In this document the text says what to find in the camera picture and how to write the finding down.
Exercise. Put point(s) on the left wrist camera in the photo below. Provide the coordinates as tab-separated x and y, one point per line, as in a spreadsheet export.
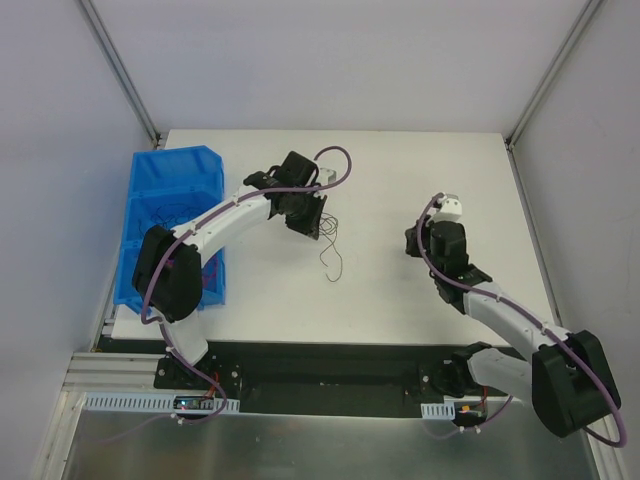
326	176

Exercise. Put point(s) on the left white cable duct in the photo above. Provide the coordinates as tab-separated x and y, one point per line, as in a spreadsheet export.
159	404

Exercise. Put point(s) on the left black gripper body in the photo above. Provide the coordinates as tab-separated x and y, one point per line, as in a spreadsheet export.
310	216

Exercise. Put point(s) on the blue plastic compartment bin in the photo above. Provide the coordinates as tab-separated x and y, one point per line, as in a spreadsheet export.
166	188

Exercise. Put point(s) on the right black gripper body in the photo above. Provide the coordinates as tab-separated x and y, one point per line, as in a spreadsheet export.
411	241

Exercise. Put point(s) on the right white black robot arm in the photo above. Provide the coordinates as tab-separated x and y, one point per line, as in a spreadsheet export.
564	376

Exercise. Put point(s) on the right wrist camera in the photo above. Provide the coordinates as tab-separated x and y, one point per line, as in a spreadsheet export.
447	208

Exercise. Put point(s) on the right white cable duct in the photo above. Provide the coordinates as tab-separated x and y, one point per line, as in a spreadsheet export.
444	411

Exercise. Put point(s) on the aluminium corner post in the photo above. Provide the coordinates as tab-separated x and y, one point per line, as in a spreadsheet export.
569	44
119	70

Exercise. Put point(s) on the aluminium front rail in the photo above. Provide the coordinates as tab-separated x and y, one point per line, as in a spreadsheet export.
95	371

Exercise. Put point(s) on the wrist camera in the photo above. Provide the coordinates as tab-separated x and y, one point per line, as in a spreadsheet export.
447	208
326	176

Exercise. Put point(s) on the left aluminium corner post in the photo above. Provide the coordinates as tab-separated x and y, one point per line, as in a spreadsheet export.
119	70

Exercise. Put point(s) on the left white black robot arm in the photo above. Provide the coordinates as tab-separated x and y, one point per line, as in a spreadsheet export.
169	271

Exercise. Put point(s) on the white cable duct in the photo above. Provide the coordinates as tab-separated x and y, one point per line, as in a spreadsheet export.
444	411
159	404

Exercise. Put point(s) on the right aluminium corner post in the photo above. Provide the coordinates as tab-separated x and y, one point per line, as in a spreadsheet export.
569	44

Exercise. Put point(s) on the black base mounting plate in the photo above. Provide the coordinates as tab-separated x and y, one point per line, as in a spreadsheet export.
356	380

